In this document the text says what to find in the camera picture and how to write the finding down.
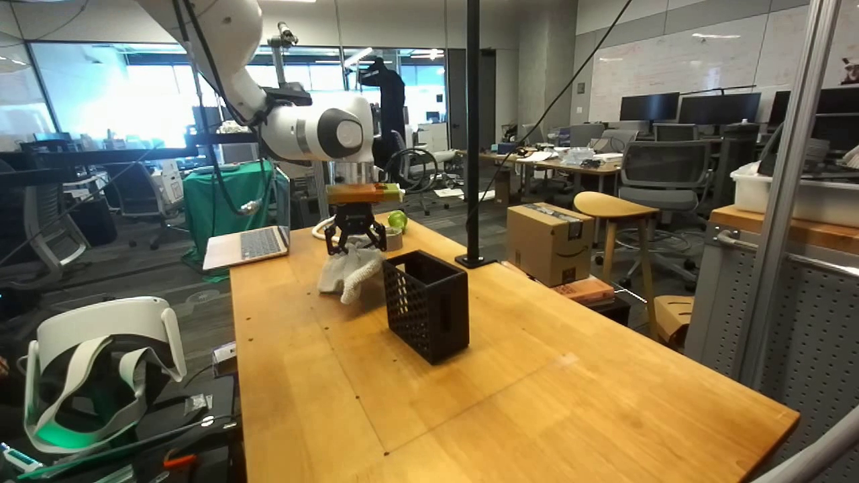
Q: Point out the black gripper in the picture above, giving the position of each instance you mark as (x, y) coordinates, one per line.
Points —
(355, 218)

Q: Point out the white terry towel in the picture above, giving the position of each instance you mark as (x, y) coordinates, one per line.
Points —
(344, 272)

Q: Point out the black plastic tray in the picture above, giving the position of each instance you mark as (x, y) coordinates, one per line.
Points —
(430, 312)

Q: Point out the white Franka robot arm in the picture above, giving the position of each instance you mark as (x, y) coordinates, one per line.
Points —
(223, 36)

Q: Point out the green ball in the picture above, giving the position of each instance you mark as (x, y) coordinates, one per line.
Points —
(399, 221)

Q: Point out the silver laptop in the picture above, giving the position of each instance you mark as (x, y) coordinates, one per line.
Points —
(245, 249)

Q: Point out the green cloth cover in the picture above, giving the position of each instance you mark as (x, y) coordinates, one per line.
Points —
(223, 203)

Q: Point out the black robot tower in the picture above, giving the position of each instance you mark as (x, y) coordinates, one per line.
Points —
(394, 108)

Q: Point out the black pole with base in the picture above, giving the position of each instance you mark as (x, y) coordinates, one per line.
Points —
(474, 136)

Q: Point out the cardboard box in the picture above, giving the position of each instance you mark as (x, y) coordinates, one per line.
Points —
(543, 249)

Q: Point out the dark office chair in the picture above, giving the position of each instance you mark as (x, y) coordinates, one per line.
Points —
(139, 188)

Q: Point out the cluttered wooden office desk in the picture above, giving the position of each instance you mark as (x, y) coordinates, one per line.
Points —
(574, 166)

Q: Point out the reddish brown box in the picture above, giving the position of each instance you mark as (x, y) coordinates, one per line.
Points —
(583, 290)

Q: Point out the wooden stool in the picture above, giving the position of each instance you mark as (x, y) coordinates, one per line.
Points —
(610, 206)

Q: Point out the white VR headset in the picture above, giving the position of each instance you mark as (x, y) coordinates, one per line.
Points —
(98, 324)

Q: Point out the grey mesh office chair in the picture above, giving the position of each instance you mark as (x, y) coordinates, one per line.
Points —
(663, 166)

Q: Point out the black computer monitor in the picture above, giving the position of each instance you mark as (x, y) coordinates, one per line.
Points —
(650, 108)
(720, 108)

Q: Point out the small wooden seat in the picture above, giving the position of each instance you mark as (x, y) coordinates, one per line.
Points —
(674, 317)

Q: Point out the white plastic bin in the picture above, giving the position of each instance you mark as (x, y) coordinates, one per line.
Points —
(755, 191)

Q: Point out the grey pegboard cabinet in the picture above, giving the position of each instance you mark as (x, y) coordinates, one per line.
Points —
(823, 324)

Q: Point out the wooden shelf top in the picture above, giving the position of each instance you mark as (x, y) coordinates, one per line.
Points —
(833, 229)

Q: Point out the grey metal tube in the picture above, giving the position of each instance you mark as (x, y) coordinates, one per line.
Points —
(820, 453)

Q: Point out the brown wrist mount block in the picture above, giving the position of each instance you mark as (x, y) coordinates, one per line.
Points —
(355, 194)

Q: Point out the silver aluminium frame post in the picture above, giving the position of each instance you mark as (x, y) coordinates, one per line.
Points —
(795, 163)

